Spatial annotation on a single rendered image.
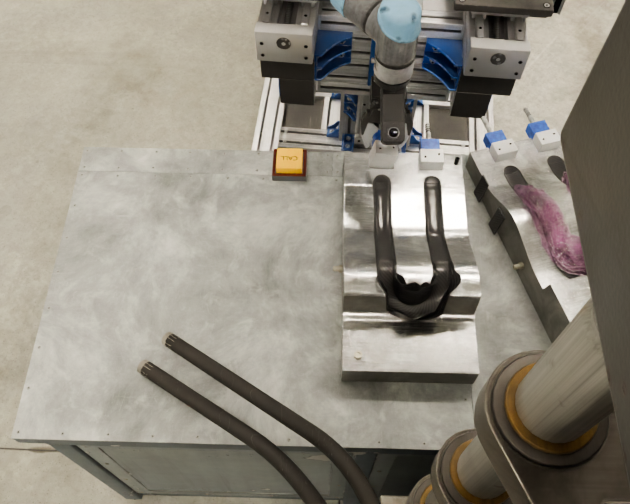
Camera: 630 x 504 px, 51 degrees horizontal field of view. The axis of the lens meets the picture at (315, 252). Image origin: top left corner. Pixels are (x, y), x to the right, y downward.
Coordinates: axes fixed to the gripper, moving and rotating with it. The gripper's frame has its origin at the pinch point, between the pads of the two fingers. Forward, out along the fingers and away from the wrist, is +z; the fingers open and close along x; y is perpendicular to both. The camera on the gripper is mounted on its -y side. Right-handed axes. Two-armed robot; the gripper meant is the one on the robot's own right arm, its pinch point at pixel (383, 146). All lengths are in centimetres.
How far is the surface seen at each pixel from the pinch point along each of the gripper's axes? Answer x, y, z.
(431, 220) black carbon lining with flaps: -10.2, -15.0, 5.6
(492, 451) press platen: -2, -78, -58
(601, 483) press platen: -9, -81, -60
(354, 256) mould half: 6.3, -26.5, 1.3
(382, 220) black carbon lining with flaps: 0.1, -15.2, 5.6
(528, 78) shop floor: -72, 113, 94
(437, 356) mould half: -9.8, -44.7, 7.4
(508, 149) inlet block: -28.7, 4.2, 5.3
